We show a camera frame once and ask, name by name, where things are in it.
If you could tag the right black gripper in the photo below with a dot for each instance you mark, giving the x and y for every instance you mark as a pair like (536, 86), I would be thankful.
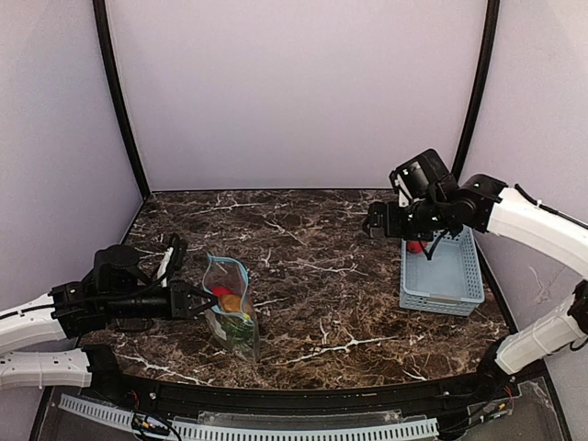
(383, 220)

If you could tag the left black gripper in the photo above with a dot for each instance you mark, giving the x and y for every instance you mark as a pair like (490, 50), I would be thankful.
(182, 299)

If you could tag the red apple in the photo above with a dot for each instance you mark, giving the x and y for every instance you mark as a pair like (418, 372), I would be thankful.
(416, 247)

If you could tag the clear zip top bag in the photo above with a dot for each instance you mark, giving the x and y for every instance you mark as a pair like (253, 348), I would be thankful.
(230, 273)

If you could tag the green grapes bunch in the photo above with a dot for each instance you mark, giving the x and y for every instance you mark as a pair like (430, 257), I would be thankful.
(240, 331)

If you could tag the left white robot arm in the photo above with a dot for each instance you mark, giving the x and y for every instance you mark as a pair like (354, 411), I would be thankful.
(116, 288)

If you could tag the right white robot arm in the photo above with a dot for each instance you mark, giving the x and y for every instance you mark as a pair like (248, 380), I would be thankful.
(430, 200)

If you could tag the light blue plastic basket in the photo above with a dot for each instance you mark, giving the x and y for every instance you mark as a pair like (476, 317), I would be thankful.
(449, 282)

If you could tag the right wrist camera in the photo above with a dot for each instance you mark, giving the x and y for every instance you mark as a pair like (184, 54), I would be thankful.
(400, 189)

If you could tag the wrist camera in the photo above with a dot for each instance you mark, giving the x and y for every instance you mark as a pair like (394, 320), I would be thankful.
(171, 261)
(400, 189)

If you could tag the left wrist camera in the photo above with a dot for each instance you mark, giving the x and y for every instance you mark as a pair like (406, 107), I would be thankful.
(171, 261)

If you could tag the black front rail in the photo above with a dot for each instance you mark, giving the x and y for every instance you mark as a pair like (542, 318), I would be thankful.
(435, 396)

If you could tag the grey slotted cable duct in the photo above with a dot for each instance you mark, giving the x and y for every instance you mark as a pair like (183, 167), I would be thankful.
(235, 426)

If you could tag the right black frame post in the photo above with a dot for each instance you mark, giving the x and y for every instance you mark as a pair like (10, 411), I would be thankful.
(478, 86)

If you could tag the black frame post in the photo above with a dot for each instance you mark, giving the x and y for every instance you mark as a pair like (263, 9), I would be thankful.
(478, 86)
(117, 97)

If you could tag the left black frame post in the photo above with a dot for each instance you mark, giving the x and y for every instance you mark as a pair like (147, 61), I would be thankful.
(117, 97)

